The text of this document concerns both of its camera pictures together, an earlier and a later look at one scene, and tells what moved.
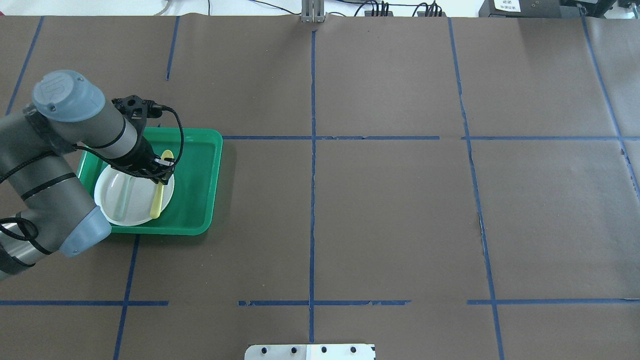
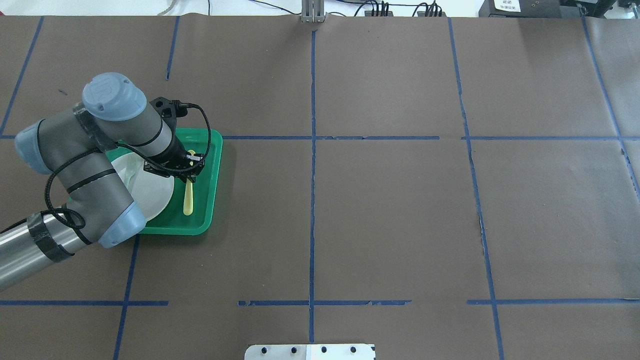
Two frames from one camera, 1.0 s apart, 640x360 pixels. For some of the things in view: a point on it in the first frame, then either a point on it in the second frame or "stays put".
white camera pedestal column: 310,352 stays put
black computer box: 520,9 stays put
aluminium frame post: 313,11 stays put
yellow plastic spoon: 156,208 → 188,199
